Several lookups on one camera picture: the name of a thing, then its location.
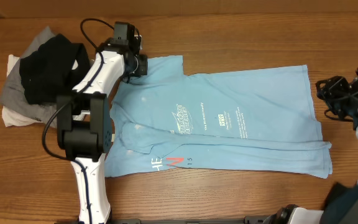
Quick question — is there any grey folded garment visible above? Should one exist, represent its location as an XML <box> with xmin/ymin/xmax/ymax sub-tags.
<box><xmin>0</xmin><ymin>27</ymin><xmax>57</xmax><ymax>123</ymax></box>

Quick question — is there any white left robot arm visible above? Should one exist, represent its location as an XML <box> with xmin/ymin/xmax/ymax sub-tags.
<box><xmin>57</xmin><ymin>35</ymin><xmax>147</xmax><ymax>223</ymax></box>

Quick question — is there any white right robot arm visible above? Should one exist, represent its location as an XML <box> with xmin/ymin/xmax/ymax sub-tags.
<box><xmin>256</xmin><ymin>68</ymin><xmax>358</xmax><ymax>224</ymax></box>

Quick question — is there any black folded garment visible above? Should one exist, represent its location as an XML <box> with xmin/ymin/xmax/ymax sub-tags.
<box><xmin>19</xmin><ymin>34</ymin><xmax>90</xmax><ymax>105</ymax></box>

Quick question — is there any white folded garment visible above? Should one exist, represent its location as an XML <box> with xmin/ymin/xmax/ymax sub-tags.
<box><xmin>2</xmin><ymin>54</ymin><xmax>37</xmax><ymax>127</ymax></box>

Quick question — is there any light blue printed t-shirt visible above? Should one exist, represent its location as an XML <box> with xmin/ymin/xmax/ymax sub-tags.
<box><xmin>105</xmin><ymin>56</ymin><xmax>333</xmax><ymax>179</ymax></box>

